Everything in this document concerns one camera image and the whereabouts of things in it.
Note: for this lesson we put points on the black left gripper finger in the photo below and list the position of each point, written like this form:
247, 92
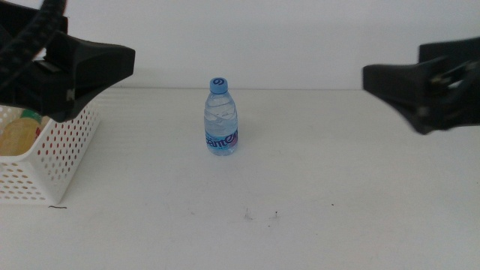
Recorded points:
45, 90
97, 63

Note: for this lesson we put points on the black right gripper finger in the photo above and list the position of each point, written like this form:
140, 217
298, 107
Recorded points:
397, 82
435, 120

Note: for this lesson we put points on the clear water bottle blue cap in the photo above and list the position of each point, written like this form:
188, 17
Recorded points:
221, 123

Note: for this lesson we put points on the yellow juice bottle white cap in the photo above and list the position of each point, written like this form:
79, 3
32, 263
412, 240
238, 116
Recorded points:
18, 137

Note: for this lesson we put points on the white perforated plastic basket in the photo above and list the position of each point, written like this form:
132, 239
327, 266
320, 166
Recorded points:
37, 168

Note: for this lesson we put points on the small black thread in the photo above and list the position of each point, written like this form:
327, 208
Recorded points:
58, 207

